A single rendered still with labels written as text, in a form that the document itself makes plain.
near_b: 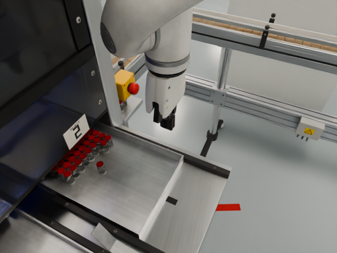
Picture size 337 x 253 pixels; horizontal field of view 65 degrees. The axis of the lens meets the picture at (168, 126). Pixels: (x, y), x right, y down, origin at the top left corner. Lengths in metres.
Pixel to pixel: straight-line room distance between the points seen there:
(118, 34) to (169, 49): 0.11
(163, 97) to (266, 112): 1.16
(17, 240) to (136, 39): 0.59
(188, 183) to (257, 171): 1.21
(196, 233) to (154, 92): 0.38
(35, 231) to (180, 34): 0.59
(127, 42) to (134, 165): 0.50
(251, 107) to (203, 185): 0.92
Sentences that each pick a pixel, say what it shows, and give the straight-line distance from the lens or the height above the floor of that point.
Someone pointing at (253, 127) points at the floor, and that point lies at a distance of 2.22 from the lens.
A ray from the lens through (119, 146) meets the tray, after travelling 0.87.
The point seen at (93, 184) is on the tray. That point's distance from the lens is 0.80.
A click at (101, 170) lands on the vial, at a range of 0.79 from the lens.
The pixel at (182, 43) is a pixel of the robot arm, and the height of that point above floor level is 1.32.
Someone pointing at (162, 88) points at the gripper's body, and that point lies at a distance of 0.49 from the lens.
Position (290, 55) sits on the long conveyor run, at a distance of 1.38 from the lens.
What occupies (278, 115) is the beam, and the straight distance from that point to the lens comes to 1.61.
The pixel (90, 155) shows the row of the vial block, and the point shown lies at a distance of 0.82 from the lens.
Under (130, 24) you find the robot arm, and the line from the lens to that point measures 0.35.
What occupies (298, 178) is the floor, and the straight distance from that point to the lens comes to 2.02.
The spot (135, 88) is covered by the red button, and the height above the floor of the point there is 1.01.
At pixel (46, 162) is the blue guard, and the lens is 0.71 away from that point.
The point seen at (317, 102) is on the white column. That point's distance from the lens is 2.27.
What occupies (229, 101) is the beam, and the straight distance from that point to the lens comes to 1.63.
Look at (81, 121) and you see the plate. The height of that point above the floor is 1.04.
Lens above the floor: 1.54
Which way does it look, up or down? 47 degrees down
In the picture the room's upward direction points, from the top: straight up
